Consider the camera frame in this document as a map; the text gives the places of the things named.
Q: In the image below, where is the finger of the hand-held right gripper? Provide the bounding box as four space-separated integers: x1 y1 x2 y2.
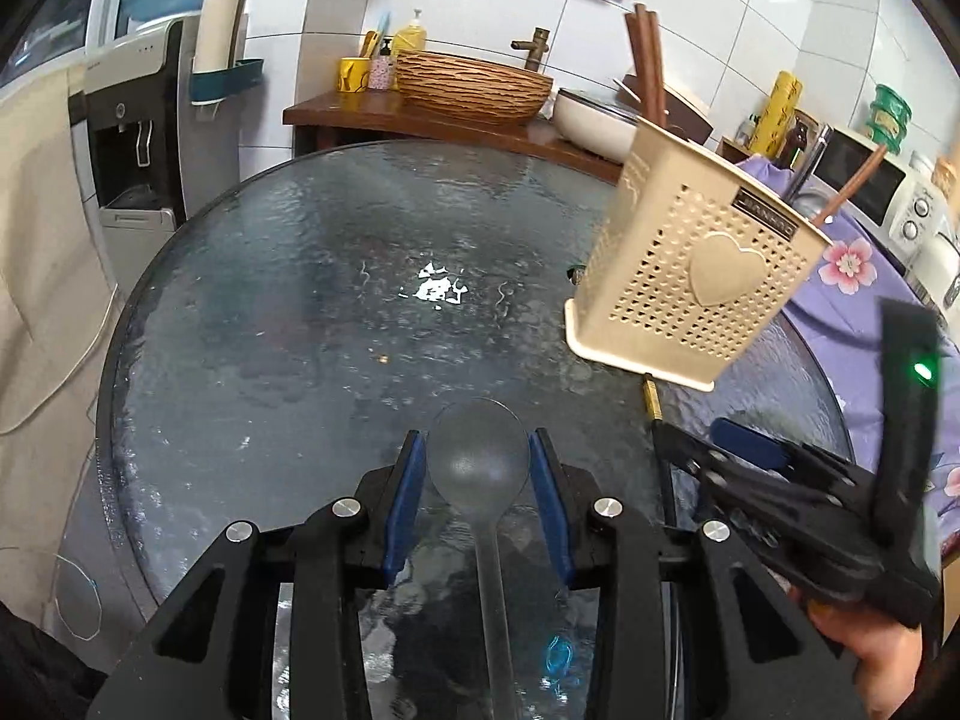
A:
709 418 880 527
651 420 865 565

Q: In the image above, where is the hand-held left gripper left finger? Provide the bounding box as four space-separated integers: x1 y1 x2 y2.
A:
88 429 430 720

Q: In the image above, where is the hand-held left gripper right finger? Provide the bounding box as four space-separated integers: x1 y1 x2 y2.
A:
527 427 871 720

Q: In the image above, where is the clear plastic spoon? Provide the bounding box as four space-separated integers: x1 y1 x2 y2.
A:
427 397 530 720

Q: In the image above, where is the black chopstick with gold band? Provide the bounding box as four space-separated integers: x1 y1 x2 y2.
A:
642 380 676 530

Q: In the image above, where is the cream perforated utensil holder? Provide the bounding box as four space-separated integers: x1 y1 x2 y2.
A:
564 116 835 392

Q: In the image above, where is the brown wooden chopstick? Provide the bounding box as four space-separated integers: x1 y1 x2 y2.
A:
812 144 889 227
625 13 664 125
636 3 669 122

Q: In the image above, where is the person's right hand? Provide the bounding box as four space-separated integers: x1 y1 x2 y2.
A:
806 603 929 720

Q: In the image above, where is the purple floral cloth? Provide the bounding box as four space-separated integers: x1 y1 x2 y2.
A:
735 154 960 497

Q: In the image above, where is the white kitchen appliance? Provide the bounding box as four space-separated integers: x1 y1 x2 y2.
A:
904 228 960 310

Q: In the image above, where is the white microwave oven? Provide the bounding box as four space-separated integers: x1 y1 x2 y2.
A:
814 126 935 238

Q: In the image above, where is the brown glass bottle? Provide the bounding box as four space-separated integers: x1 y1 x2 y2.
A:
780 124 812 170

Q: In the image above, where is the yellow roll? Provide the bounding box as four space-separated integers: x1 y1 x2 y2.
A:
750 70 804 159

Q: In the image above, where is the stack of green containers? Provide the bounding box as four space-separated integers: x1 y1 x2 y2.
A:
870 84 913 155

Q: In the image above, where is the white pot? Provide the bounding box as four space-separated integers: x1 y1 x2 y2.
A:
553 88 643 163

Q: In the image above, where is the wooden counter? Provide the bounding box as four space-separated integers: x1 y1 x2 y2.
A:
283 90 632 182

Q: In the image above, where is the beige hanging cloth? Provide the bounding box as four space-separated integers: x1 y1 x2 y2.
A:
0 64 122 616

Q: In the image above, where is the wicker pattern basin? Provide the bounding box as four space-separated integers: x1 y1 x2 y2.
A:
394 49 557 125

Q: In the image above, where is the small patterned bottle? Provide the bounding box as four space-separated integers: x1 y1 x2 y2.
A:
369 37 397 92

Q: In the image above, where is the bronze faucet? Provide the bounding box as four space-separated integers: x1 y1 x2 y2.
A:
511 27 553 73

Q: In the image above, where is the grey water dispenser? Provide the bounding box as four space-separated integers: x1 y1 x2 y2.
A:
67 19 242 235

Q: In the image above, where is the yellow soap dispenser bottle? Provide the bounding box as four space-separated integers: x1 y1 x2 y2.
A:
391 8 429 54

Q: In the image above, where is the teal wall holder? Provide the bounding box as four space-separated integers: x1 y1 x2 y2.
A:
187 56 266 125

